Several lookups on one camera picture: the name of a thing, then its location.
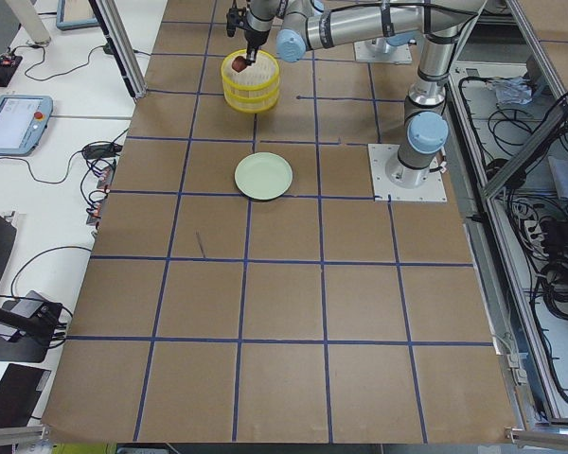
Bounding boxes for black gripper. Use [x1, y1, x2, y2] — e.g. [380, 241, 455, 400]
[225, 0, 271, 63]

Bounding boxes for brown bun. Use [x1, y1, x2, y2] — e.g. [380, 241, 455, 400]
[231, 56, 248, 73]

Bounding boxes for yellow steamer layer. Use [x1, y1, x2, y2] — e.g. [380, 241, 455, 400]
[221, 49, 280, 97]
[223, 87, 279, 114]

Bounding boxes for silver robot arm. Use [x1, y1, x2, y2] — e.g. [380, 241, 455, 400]
[226, 1, 486, 189]

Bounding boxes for light green plate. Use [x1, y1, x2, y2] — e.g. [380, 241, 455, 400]
[234, 152, 293, 201]

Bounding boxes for black power brick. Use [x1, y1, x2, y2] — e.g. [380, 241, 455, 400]
[82, 143, 122, 160]

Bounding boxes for teach pendant tablet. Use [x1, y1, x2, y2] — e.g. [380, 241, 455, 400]
[0, 95, 53, 157]

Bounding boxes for white power strip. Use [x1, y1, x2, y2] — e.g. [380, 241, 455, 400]
[511, 199, 548, 260]

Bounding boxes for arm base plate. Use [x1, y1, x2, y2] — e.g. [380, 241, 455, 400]
[354, 38, 413, 65]
[367, 144, 448, 203]

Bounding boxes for aluminium frame post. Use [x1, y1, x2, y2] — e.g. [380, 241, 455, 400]
[89, 0, 147, 100]

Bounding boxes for black camera stand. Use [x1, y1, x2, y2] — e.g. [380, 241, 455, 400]
[0, 294, 68, 349]

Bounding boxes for coiled black cables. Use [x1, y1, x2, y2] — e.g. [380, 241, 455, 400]
[529, 254, 568, 323]

